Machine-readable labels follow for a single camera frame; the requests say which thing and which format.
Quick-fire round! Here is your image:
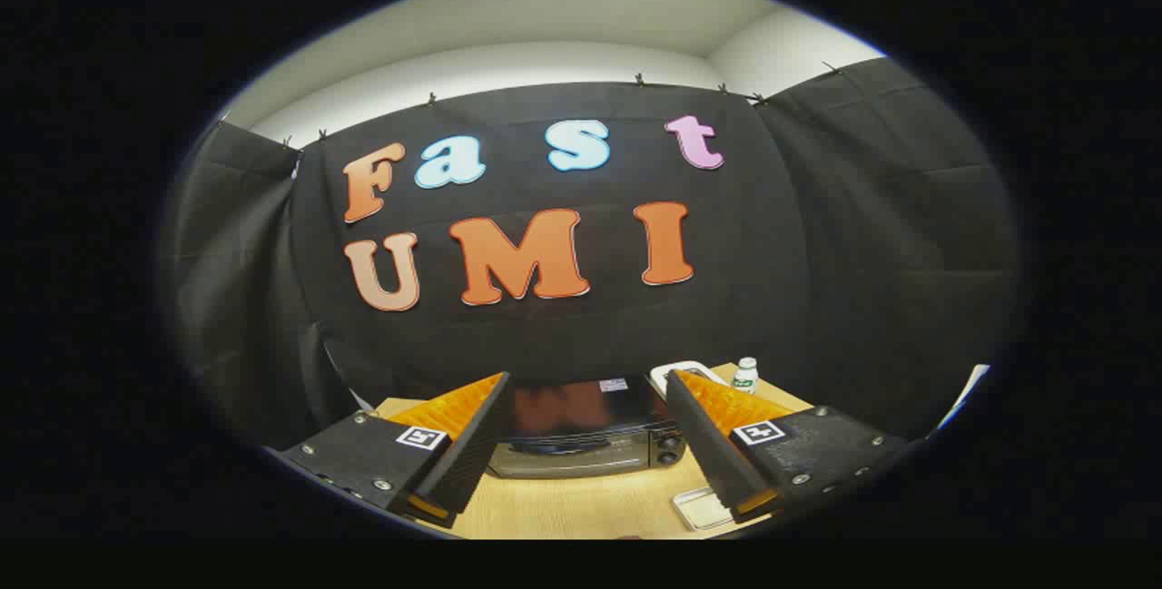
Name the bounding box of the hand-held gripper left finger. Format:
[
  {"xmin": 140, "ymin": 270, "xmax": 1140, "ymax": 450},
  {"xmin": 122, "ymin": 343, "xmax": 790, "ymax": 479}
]
[{"xmin": 280, "ymin": 371, "xmax": 514, "ymax": 531}]

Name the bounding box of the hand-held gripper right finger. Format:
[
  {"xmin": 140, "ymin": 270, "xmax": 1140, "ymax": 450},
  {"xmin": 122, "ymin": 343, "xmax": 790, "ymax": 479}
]
[{"xmin": 665, "ymin": 368, "xmax": 911, "ymax": 526}]

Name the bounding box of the black toaster oven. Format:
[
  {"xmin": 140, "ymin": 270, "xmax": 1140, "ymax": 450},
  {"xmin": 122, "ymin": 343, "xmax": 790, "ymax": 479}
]
[{"xmin": 486, "ymin": 377, "xmax": 688, "ymax": 480}]

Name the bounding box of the white toaster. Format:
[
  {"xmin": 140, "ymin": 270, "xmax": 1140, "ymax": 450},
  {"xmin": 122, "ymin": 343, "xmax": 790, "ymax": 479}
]
[{"xmin": 648, "ymin": 360, "xmax": 729, "ymax": 399}]

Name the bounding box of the white plastic tray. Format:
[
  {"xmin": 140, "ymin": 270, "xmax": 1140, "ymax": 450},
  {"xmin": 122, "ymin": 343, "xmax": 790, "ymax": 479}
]
[{"xmin": 671, "ymin": 486, "xmax": 736, "ymax": 532}]

